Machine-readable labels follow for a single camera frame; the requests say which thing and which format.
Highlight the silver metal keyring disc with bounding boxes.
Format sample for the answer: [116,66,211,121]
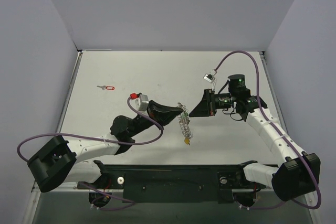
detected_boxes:
[177,103,193,140]

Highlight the key with yellow tag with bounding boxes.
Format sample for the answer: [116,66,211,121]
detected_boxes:
[184,138,191,145]

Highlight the key with green tag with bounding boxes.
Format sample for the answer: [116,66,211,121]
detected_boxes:
[181,112,188,119]

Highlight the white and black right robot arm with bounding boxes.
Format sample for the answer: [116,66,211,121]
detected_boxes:
[189,74,320,201]

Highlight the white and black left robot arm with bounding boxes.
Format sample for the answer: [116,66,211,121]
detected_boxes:
[27,100,183,193]

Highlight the key with red tag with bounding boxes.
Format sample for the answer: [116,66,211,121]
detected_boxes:
[97,86,115,91]

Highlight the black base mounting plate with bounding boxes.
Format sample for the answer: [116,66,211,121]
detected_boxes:
[91,161,265,204]

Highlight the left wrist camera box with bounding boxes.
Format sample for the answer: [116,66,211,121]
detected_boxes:
[130,93,149,112]

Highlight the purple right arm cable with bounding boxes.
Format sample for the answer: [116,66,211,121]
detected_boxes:
[214,50,322,210]

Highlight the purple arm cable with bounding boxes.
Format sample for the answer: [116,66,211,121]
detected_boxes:
[17,97,165,211]
[214,50,322,210]

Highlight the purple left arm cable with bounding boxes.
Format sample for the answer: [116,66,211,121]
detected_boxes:
[17,97,165,211]

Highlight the aluminium frame rail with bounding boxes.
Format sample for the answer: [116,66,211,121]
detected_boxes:
[30,181,88,198]

